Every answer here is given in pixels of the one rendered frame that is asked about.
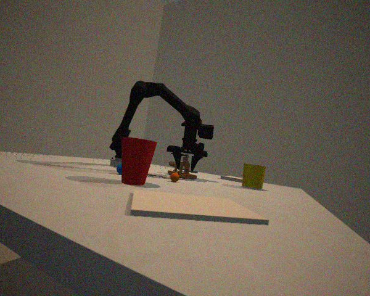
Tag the beige flat board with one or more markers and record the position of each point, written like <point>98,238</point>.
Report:
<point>191,207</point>

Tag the orange ball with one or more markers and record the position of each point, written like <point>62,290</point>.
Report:
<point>174,177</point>

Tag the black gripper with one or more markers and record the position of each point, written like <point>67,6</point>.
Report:
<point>176,151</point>

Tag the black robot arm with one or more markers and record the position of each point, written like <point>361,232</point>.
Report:
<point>191,116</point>

